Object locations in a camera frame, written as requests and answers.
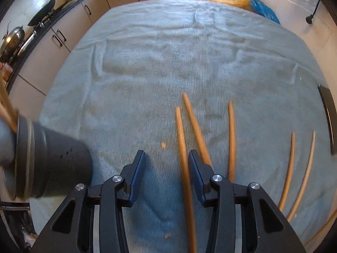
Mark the black wok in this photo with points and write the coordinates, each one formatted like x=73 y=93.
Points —
x=43 y=12

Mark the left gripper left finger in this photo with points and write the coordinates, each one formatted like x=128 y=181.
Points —
x=71 y=227

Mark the dark utensil holder cup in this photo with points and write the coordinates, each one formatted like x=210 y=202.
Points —
x=37 y=161

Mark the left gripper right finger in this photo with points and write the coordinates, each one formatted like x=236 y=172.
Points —
x=264 y=227

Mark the blue plastic bag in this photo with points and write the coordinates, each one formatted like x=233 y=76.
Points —
x=260 y=8

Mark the black smartphone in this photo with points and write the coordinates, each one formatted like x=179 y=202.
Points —
x=331 y=115

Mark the blue table cloth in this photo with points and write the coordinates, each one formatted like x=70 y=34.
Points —
x=147 y=72

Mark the red jar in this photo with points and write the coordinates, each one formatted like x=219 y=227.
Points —
x=6 y=71

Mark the steel pot with lid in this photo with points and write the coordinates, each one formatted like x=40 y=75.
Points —
x=11 y=42

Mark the yellow plastic bag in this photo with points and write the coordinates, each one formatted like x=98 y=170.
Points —
x=243 y=4

